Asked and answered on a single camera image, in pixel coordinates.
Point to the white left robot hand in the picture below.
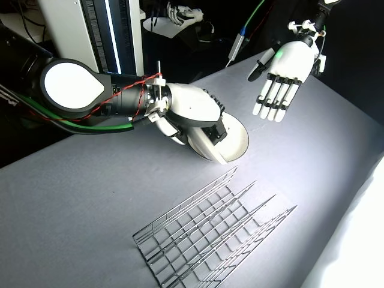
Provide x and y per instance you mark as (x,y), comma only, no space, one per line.
(294,60)

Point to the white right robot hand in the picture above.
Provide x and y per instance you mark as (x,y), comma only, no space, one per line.
(195,105)

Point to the white plate with dark rim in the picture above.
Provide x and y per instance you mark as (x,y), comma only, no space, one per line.
(237,141)
(204,147)

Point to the black device with blue light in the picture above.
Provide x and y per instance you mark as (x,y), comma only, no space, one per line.
(204,34)

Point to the white paper sheet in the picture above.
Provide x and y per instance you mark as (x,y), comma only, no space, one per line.
(163,27)

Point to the spare white robot hand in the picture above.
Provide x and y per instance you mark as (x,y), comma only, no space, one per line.
(183,13)

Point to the white black robot torso column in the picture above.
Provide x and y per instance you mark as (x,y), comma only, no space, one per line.
(75,27)

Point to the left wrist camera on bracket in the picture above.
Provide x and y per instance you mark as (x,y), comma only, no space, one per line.
(321,64)

